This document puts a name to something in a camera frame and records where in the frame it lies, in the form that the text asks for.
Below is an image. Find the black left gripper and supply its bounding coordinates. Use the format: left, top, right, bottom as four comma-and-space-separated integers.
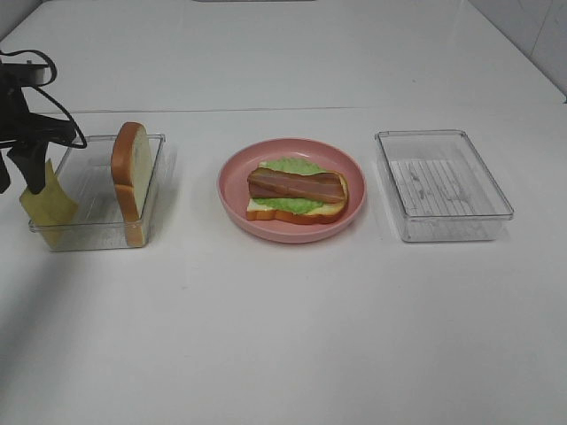
0, 66, 76, 195

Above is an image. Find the yellow cheese slice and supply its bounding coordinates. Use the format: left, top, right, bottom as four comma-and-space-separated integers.
19, 159, 79, 228

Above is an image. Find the green lettuce leaf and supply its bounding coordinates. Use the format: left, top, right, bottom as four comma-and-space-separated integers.
247, 157, 326, 214

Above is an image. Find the curved bacon strip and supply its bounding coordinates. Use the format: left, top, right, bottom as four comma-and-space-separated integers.
247, 167, 347, 204

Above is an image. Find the bread slice from tray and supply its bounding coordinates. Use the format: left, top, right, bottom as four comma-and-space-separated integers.
246, 169, 349, 225

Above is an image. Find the left clear plastic tray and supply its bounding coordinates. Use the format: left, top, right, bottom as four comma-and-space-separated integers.
28, 134, 167, 251

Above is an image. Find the clear plastic tray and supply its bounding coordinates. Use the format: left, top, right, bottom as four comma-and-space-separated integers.
375, 129, 514, 243
28, 134, 167, 251

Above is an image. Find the bread slice in left tray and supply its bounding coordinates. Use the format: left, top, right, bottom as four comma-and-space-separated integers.
111, 121, 153, 247

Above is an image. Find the pink round plate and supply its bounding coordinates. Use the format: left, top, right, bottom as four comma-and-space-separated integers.
217, 138, 367, 243

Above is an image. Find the right clear plastic tray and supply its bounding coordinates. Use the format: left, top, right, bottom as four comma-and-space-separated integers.
375, 129, 514, 243

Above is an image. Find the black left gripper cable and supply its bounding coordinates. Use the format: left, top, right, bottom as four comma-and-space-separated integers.
0, 48, 89, 150

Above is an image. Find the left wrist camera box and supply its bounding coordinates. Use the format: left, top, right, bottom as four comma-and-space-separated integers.
1, 63, 48, 87

